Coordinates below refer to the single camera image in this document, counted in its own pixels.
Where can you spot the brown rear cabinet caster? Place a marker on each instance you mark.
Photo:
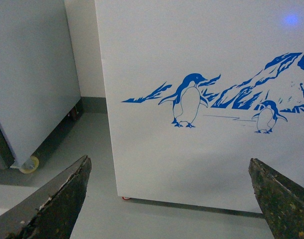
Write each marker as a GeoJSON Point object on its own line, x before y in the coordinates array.
{"type": "Point", "coordinates": [73, 114]}

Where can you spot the yellow cabinet caster wheel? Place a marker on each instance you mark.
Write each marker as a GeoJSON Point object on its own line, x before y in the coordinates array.
{"type": "Point", "coordinates": [30, 165]}

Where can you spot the white chest freezer with penguins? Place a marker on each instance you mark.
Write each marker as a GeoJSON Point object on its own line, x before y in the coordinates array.
{"type": "Point", "coordinates": [195, 89]}

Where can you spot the grey upright cabinet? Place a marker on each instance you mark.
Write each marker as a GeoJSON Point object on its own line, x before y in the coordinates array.
{"type": "Point", "coordinates": [38, 78]}

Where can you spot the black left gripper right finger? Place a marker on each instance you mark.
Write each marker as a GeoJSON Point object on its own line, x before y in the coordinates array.
{"type": "Point", "coordinates": [280, 199]}

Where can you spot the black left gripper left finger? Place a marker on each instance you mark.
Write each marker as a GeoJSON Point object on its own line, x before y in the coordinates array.
{"type": "Point", "coordinates": [51, 211]}

